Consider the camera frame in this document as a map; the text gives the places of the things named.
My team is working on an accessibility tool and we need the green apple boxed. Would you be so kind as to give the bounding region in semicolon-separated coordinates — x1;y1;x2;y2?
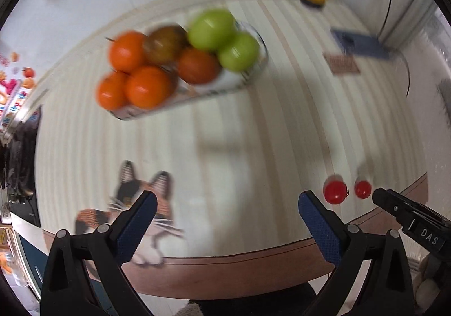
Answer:
217;31;260;72
187;9;236;52

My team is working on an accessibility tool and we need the small orange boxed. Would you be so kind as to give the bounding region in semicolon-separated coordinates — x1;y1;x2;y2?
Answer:
109;30;149;73
96;71;130;110

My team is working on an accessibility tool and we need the green brown tomato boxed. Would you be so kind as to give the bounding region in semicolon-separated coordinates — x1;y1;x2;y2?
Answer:
143;25;189;65

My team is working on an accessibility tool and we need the black gas stove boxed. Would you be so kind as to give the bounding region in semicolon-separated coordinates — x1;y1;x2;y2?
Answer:
0;108;42;228

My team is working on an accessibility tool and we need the striped cat print tablecloth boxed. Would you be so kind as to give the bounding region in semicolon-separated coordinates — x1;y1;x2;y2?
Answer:
33;0;428;297

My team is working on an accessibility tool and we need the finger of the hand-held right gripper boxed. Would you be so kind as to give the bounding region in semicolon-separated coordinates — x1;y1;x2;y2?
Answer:
372;188;451;261

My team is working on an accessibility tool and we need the brown square coaster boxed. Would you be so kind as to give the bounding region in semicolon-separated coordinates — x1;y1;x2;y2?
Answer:
323;53;361;76

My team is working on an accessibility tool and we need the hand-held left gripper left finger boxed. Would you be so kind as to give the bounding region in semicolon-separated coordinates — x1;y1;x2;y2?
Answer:
40;190;158;316

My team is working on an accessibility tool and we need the black charging cable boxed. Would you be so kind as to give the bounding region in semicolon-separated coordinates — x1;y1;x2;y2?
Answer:
376;0;411;98

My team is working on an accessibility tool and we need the large red cherry tomato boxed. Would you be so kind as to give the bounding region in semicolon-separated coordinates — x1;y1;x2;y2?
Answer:
323;175;348;205

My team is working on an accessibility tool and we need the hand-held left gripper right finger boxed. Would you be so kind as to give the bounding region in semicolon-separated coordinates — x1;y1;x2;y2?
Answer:
298;190;415;316

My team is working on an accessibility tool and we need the blue smartphone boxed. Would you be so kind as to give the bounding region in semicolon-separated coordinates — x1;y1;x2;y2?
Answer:
330;29;390;60

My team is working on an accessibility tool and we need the blue kitchen cabinet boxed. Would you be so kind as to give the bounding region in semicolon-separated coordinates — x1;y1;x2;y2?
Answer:
10;228;48;302

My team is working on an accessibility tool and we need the deer print oval plate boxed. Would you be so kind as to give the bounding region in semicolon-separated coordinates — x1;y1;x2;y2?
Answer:
109;22;269;121

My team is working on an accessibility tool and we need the small red cherry tomato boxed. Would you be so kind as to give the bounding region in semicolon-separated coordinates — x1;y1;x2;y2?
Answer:
354;179;372;199

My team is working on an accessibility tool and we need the large orange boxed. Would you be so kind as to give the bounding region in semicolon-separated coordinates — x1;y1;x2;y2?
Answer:
126;66;176;109

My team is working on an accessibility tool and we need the reddish brown tomato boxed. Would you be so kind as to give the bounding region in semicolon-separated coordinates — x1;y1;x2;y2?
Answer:
176;47;222;86

